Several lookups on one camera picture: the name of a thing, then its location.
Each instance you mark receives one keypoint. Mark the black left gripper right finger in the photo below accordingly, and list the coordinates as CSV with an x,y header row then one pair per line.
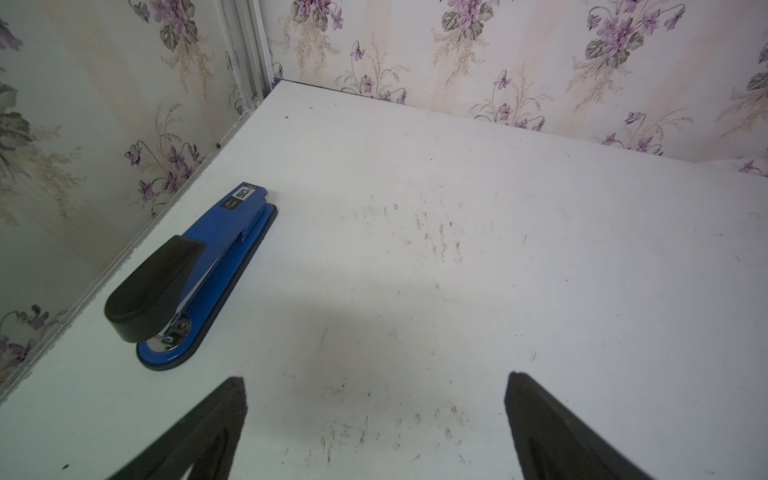
x,y
553,443

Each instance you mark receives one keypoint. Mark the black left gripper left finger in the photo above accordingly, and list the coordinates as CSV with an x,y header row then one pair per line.
x,y
201,445

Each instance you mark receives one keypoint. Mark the blue stapler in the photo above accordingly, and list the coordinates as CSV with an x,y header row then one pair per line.
x,y
167,305

